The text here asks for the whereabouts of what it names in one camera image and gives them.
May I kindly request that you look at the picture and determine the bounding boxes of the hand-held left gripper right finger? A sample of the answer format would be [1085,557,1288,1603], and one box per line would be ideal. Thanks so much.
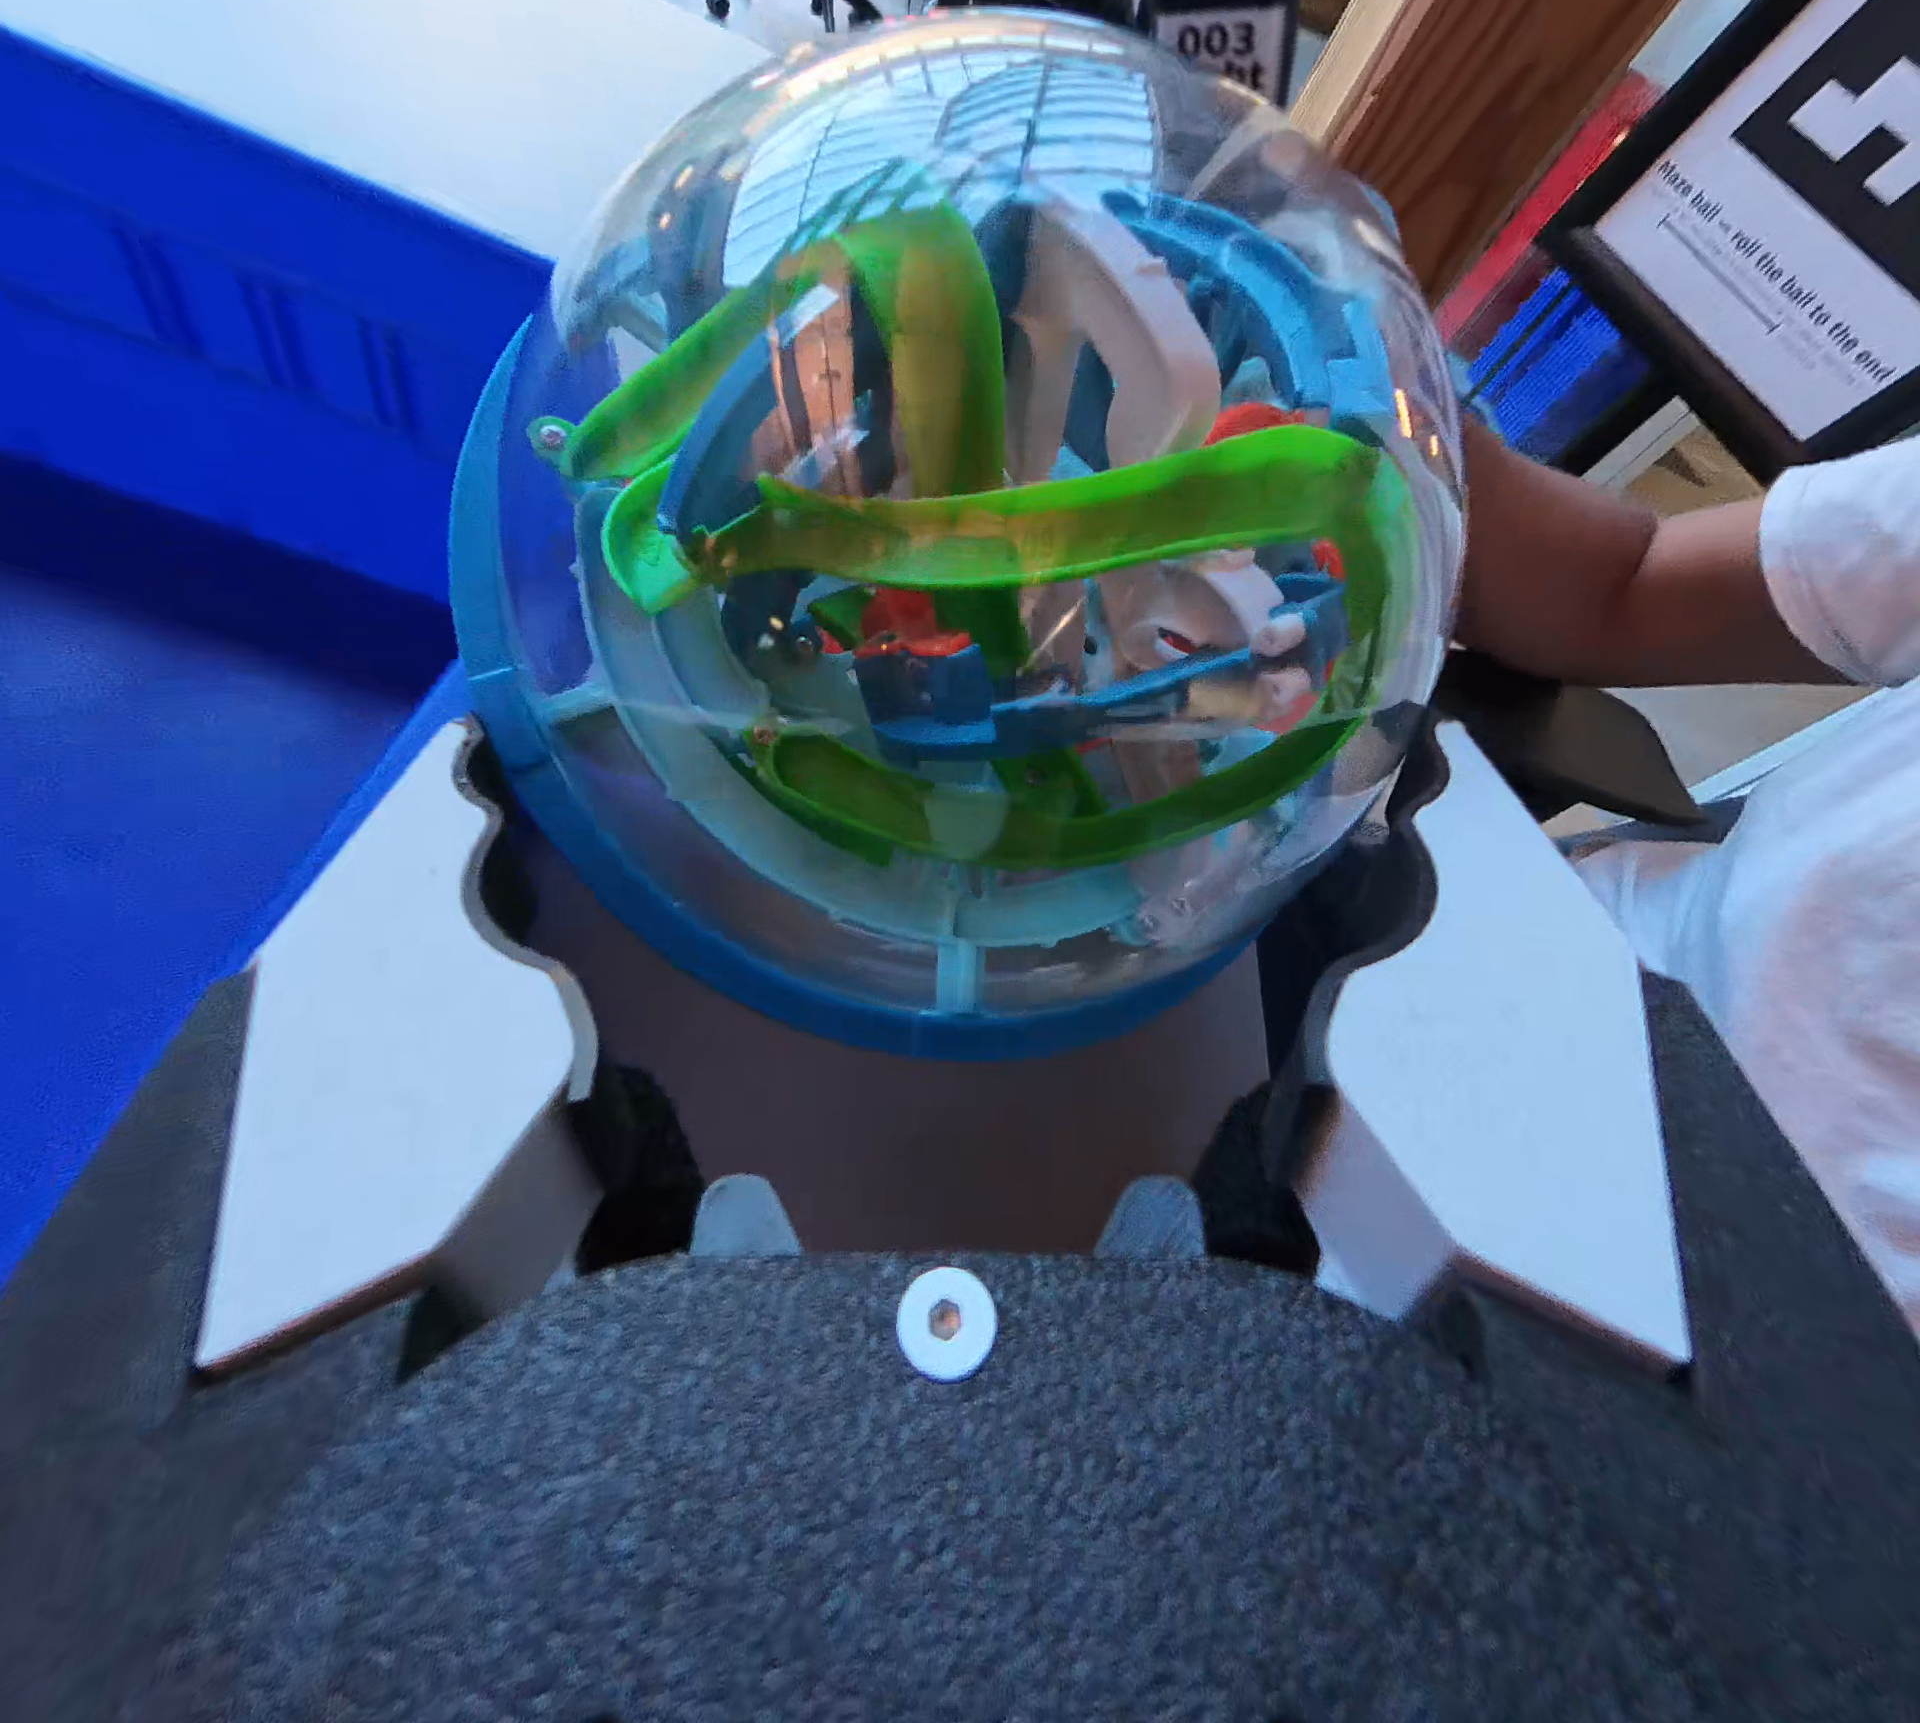
[1292,717,1698,1375]

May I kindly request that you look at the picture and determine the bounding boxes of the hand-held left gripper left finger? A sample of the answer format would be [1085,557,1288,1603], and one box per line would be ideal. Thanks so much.
[193,717,607,1375]

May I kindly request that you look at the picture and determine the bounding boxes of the clear plastic maze ball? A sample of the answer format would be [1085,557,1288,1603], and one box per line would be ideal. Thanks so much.
[446,6,1471,1061]

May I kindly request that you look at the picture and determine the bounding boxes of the black chair armrest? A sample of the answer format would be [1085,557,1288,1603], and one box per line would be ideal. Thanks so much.
[1436,649,1708,831]

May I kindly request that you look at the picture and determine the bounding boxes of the stack of red crates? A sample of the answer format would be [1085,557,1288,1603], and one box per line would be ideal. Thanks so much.
[1436,74,1664,322]

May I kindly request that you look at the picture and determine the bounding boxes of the stack of blue crates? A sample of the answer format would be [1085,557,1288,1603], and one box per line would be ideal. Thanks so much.
[1462,268,1653,465]

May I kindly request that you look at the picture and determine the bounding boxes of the large blue plastic bin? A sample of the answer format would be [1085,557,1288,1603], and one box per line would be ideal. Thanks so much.
[0,26,603,1281]

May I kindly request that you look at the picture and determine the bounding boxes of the black framed marker sign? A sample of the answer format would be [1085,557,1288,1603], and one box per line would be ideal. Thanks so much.
[1537,0,1920,487]

